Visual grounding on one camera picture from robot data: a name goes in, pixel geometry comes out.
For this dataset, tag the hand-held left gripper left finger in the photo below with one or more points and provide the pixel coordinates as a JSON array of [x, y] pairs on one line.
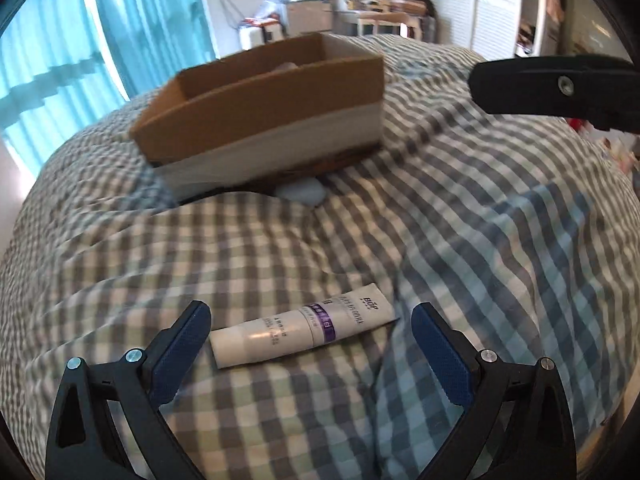
[[182, 350]]

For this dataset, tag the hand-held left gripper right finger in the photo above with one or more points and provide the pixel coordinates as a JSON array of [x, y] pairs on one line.
[[442, 355]]

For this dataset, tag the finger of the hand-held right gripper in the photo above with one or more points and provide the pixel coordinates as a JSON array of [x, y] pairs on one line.
[[540, 85]]

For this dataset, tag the white cream tube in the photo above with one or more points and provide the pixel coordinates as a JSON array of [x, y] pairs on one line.
[[280, 335]]

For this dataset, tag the brown cardboard box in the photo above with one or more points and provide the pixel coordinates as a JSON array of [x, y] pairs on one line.
[[260, 125]]

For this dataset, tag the white slatted wardrobe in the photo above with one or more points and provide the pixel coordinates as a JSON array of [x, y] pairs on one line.
[[492, 5]]

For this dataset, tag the black bag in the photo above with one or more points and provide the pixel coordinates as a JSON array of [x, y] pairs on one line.
[[412, 0]]

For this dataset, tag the grey checkered blanket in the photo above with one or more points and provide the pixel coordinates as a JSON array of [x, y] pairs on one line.
[[310, 240]]

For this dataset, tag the white dressing table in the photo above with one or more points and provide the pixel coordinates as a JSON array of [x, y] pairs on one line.
[[375, 21]]

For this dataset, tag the light blue soap bar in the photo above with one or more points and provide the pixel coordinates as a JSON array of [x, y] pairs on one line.
[[302, 192]]

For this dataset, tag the small white fridge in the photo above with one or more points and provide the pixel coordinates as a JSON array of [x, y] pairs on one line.
[[310, 16]]

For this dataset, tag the clear plastic bag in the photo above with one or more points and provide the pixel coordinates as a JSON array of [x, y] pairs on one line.
[[270, 7]]

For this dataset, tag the white suitcase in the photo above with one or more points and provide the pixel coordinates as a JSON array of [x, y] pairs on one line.
[[255, 37]]

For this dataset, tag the orange box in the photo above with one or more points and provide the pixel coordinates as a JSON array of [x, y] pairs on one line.
[[257, 22]]

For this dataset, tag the wide teal curtain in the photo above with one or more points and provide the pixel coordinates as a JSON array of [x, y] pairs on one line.
[[50, 50]]

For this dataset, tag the narrow teal curtain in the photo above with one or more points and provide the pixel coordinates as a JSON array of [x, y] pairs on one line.
[[155, 20]]

